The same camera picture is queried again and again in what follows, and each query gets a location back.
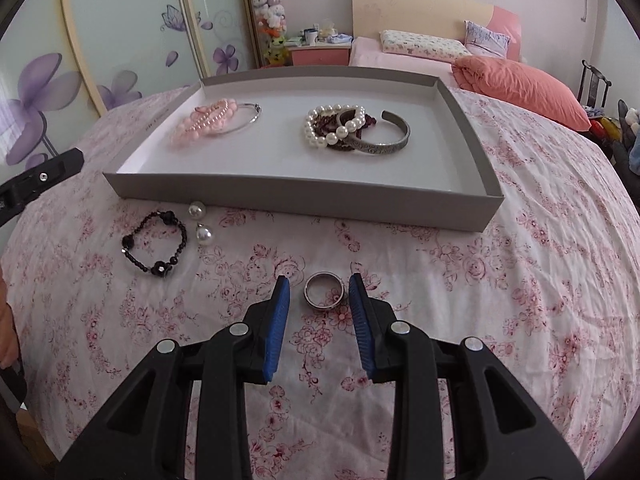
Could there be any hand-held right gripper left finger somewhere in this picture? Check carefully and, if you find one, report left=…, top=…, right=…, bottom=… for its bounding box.
left=55, top=274, right=292, bottom=480

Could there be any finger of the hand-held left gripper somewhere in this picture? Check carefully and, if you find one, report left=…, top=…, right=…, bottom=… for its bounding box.
left=0, top=147, right=84, bottom=228

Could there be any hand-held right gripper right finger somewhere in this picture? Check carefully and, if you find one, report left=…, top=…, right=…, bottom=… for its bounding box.
left=348, top=272, right=586, bottom=480

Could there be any silver ring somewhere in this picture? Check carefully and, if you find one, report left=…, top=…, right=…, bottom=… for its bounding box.
left=304, top=272, right=346, bottom=311

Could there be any black flower bead bracelet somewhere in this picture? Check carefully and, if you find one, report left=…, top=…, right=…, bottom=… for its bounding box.
left=121, top=210, right=189, bottom=281

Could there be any pink large bead bracelet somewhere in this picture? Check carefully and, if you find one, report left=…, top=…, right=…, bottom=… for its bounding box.
left=170, top=112, right=227, bottom=150

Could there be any grey cardboard box tray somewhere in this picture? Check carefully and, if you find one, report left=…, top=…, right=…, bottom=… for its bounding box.
left=102, top=67, right=505, bottom=233

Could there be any wide silver cuff bracelet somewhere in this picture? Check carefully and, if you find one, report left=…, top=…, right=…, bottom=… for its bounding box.
left=337, top=110, right=412, bottom=157

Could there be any pink small bead bracelet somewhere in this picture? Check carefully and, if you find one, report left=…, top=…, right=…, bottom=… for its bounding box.
left=192, top=100, right=242, bottom=129

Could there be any white pearl bracelet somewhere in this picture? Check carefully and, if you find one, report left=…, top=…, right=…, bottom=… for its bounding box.
left=303, top=104, right=367, bottom=151

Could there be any thin silver bangle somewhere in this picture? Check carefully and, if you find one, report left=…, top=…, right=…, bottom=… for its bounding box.
left=220, top=102, right=262, bottom=136

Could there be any person's left forearm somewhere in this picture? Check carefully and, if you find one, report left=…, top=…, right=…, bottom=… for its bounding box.
left=0, top=265, right=20, bottom=368

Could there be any pink floral tablecloth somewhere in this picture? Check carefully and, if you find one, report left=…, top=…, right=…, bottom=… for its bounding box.
left=0, top=77, right=640, bottom=463

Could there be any floral sliding door wardrobe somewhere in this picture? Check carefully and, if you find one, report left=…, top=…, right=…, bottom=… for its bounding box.
left=0, top=0, right=252, bottom=182

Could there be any pink white nightstand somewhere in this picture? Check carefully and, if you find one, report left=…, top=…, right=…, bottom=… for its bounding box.
left=287, top=35, right=353, bottom=67

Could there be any plush toy display tube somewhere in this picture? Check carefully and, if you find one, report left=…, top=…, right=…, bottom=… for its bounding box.
left=248, top=0, right=291, bottom=69

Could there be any floral print pillow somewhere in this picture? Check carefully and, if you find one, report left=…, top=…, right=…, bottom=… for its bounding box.
left=379, top=29, right=474, bottom=64

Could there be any orange quilt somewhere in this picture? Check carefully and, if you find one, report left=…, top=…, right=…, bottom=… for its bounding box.
left=451, top=55, right=593, bottom=133

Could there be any black office chair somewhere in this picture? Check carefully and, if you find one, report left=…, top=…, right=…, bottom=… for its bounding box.
left=611, top=99, right=640, bottom=183

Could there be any purple print pillow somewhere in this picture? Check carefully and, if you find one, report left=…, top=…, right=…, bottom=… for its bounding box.
left=464, top=20, right=512, bottom=59

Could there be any colourful toy pile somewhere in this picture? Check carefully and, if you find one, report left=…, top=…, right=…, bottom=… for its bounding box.
left=584, top=104, right=622, bottom=142

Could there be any beige pink bed headboard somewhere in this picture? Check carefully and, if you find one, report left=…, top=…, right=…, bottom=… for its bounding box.
left=351, top=0, right=524, bottom=62

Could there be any dark wooden chair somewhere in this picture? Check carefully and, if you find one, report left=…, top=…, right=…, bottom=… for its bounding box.
left=577, top=59, right=612, bottom=112

